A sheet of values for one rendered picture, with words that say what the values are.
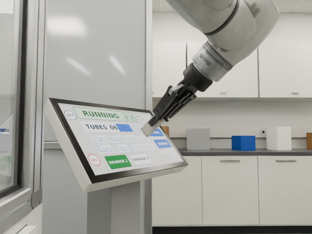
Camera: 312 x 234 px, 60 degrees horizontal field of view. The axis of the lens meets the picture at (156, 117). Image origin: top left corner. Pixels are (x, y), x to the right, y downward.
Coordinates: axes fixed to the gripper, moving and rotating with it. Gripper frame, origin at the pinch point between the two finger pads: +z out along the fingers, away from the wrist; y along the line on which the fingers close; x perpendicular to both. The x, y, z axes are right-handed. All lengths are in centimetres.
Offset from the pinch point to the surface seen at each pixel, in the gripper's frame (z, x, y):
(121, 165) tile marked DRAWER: 16.9, 1.7, -0.5
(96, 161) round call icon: 17.0, -1.1, 8.0
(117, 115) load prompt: 16.8, -19.3, -14.4
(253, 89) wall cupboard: 0, -57, -285
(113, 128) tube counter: 16.8, -12.8, -7.8
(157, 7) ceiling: 10, -218, -241
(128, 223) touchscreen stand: 37.5, 14.0, -13.4
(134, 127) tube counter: 16.8, -13.2, -19.7
